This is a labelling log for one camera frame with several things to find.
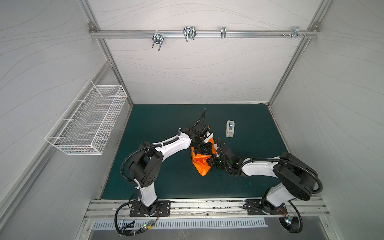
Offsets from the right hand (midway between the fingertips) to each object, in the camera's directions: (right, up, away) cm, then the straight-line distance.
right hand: (205, 159), depth 88 cm
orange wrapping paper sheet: (-3, -1, -2) cm, 3 cm away
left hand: (+2, +4, -4) cm, 6 cm away
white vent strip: (-19, -26, -18) cm, 37 cm away
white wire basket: (-58, +22, -19) cm, 64 cm away
